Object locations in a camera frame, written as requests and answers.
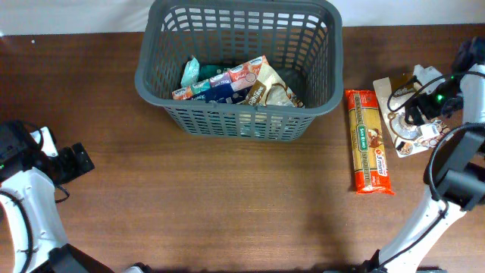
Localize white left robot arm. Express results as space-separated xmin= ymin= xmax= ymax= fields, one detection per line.
xmin=1 ymin=121 xmax=110 ymax=272

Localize grey plastic basket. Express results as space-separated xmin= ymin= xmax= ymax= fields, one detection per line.
xmin=135 ymin=0 xmax=343 ymax=141

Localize light blue tissue pack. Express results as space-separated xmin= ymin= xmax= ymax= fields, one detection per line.
xmin=180 ymin=56 xmax=200 ymax=87

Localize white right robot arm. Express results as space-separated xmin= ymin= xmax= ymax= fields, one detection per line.
xmin=345 ymin=37 xmax=484 ymax=272

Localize colourful Kleenex tissue multipack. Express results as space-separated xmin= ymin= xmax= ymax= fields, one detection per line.
xmin=172 ymin=55 xmax=268 ymax=104

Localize Pantree pouch dark contents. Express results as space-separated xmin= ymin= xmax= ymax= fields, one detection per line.
xmin=373 ymin=73 xmax=450 ymax=158

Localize Pantree pouch white contents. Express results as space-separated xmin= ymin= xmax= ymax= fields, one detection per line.
xmin=243 ymin=64 xmax=305 ymax=108

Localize black base at table edge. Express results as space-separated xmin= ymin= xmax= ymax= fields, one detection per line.
xmin=323 ymin=264 xmax=448 ymax=273

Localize San Remo spaghetti pack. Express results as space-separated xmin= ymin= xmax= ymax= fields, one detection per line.
xmin=345 ymin=89 xmax=393 ymax=195

